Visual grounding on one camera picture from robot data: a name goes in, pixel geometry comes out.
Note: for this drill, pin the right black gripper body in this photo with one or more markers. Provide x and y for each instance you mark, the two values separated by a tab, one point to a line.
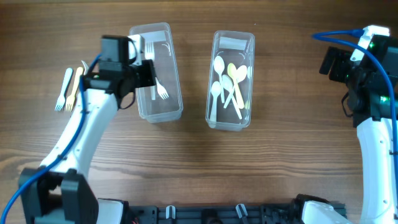
343	70

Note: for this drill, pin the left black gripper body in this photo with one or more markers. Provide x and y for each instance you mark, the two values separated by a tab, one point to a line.
142	74

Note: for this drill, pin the white plastic fork crossing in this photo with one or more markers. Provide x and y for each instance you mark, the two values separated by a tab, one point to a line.
161	90

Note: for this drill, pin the white plastic knife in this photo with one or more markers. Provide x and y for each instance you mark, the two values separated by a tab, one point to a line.
150	55

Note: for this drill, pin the yellow plastic fork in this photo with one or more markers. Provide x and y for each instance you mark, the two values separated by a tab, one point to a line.
70	101

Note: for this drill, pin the white plastic fork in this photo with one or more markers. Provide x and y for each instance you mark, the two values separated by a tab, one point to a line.
66	81

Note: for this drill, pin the white plastic spoon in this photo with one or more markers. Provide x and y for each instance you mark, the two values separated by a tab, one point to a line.
215	92
228	85
218	65
237	79

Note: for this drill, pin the yellow plastic spoon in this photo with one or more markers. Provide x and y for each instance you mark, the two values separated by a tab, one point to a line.
234	84

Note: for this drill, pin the clear plastic fork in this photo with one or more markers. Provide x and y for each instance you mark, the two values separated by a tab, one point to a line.
85	66

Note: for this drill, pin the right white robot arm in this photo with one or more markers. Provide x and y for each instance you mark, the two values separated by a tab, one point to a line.
370	81

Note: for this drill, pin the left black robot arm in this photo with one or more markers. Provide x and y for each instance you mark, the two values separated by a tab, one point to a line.
58	191

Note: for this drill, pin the left clear plastic container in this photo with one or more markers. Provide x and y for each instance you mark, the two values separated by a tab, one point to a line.
163	101

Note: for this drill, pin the clear plastic container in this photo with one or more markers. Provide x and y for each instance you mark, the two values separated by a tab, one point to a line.
237	51
163	101

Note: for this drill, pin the right clear plastic container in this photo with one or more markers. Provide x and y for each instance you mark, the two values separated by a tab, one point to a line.
237	51

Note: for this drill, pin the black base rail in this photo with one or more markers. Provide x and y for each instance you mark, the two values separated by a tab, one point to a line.
260	214

